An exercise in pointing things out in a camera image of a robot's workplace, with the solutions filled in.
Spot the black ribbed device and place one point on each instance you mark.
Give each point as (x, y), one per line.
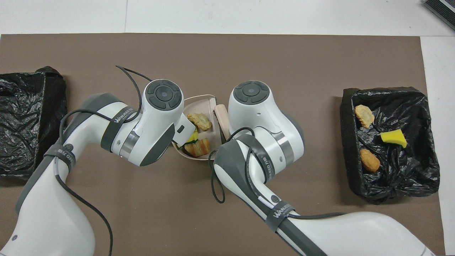
(442, 10)

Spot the orange striped bread piece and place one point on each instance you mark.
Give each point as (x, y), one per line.
(364, 115)
(198, 148)

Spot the beige plastic dustpan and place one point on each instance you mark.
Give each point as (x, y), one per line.
(203, 103)

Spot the black bag-lined bin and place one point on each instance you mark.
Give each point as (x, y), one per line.
(21, 106)
(408, 170)

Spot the brown table mat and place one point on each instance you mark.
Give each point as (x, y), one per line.
(231, 60)

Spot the brown potato-shaped bun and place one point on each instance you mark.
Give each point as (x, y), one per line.
(369, 160)

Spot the pale bread piece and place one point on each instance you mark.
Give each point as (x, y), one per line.
(199, 121)

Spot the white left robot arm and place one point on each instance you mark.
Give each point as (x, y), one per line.
(156, 121)

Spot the notched yellow sponge piece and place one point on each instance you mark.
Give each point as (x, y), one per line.
(193, 137)

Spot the beige hand brush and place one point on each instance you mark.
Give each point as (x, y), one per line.
(222, 115)

